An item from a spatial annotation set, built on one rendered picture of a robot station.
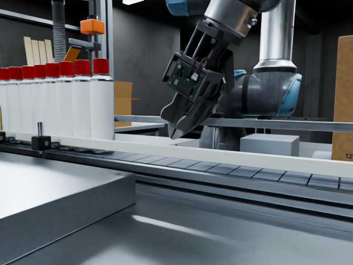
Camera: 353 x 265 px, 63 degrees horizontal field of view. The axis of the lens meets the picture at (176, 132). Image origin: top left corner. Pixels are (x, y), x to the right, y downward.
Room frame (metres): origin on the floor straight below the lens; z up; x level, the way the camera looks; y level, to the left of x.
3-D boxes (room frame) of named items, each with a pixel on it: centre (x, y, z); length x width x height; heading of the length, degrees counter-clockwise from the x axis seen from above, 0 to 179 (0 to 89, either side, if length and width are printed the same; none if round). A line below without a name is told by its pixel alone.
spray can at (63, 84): (0.69, 0.26, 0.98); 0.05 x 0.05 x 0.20
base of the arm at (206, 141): (0.89, -0.15, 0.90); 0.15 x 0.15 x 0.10
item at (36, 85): (0.75, 0.34, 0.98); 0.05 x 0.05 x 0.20
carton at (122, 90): (2.53, 0.61, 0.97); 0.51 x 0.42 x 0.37; 148
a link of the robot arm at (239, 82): (0.88, -0.15, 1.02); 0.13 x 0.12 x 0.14; 67
